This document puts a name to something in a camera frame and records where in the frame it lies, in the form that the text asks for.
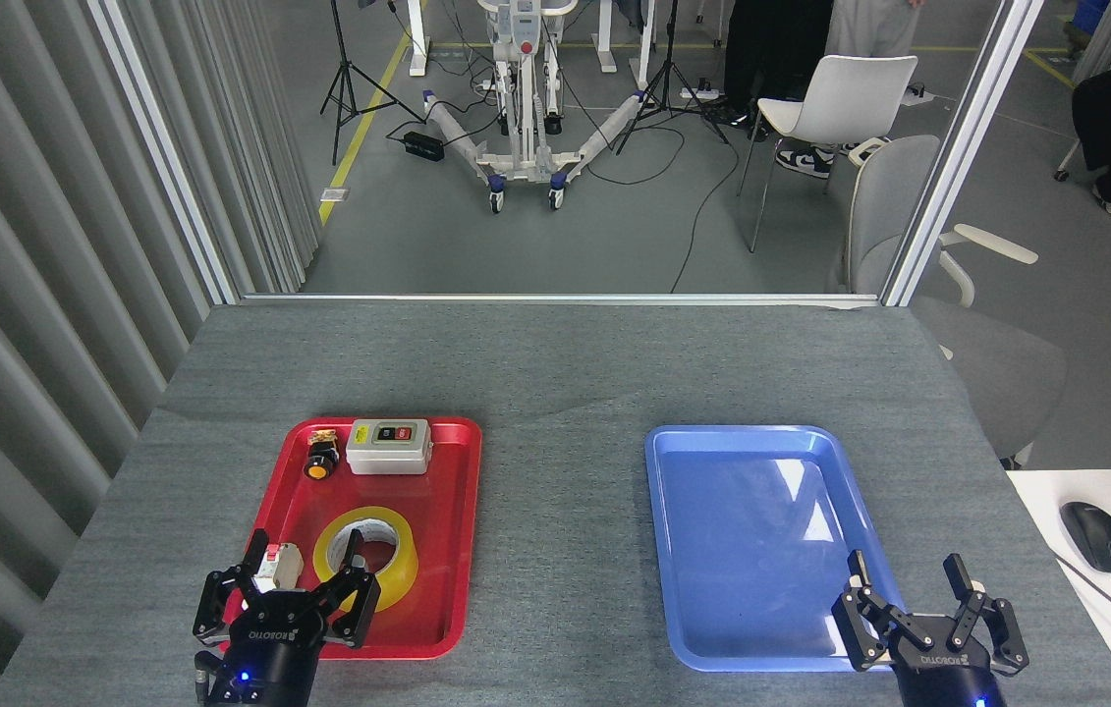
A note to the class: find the white desk leg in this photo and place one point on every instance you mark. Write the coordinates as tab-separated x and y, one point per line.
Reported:
648	39
417	49
606	39

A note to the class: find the white plastic chair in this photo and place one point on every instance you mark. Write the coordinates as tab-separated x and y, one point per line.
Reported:
850	93

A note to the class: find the red plastic tray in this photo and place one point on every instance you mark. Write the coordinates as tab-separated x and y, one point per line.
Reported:
442	530

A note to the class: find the silver frame post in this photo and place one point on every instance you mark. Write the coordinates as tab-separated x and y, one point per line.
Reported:
162	147
963	147

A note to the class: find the black power adapter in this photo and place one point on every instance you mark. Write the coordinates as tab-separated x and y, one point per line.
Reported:
423	146

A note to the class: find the grey floor plate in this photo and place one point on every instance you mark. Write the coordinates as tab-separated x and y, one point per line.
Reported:
335	195

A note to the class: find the yellow push button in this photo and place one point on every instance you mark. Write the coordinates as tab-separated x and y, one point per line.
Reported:
321	463

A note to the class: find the grey office chair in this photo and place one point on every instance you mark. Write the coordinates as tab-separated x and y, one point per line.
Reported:
894	196

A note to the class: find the white circuit breaker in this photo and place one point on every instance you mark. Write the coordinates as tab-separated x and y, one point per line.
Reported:
286	565

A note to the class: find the grey switch box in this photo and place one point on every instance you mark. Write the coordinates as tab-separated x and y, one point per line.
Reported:
388	447

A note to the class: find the white power strip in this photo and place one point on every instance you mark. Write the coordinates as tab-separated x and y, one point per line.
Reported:
698	94

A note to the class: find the blue plastic tray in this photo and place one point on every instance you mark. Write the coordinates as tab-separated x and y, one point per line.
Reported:
732	530

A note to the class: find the black computer mouse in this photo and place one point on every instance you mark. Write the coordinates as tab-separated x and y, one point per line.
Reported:
1095	535

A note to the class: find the black tripod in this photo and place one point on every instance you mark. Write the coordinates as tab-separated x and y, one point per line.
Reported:
670	74
349	79

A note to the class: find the white stand on wheels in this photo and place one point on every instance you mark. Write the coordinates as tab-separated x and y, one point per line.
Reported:
519	147

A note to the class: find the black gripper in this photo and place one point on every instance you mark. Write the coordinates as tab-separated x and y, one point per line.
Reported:
943	673
265	653

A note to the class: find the yellow tape roll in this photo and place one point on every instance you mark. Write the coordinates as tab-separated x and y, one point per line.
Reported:
396	550

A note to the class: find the white desk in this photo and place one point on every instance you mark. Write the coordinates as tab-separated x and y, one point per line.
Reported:
1046	501

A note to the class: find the silver frame rail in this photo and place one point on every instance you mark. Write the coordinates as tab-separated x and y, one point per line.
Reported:
555	298

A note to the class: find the blue bin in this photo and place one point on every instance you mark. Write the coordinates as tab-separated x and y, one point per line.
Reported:
1093	18

